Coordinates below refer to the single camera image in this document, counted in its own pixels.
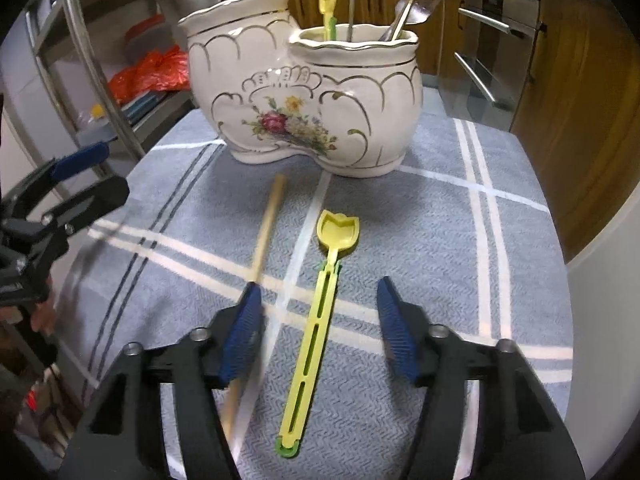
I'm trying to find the wooden chopstick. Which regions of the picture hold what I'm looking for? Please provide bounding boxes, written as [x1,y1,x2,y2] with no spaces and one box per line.
[220,174,286,442]

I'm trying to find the yellow plastic tulip spoon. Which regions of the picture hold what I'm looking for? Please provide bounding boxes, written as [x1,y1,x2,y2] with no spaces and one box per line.
[276,209,360,460]

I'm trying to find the left hand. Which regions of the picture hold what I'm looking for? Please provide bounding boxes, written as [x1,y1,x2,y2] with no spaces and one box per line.
[30,282,55,336]

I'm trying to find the metal storage shelf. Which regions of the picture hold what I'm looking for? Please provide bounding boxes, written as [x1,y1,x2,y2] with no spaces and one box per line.
[1,0,194,197]

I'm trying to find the red plastic bag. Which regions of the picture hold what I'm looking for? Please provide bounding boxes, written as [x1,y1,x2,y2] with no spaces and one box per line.
[108,44,191,105]

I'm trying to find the grey striped table cloth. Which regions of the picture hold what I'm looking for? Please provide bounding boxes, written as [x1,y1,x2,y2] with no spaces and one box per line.
[58,111,573,479]

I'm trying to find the white ceramic utensil holder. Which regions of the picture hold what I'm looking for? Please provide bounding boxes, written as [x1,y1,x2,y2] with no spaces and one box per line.
[178,0,423,178]

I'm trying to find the yellow plastic utensil in holder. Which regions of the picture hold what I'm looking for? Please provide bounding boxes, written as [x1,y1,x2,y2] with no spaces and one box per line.
[318,0,337,41]

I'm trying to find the silver fork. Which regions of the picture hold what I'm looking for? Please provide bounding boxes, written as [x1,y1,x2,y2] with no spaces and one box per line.
[378,0,458,42]

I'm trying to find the built-in oven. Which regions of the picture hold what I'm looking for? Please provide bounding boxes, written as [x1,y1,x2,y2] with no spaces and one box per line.
[437,0,540,131]

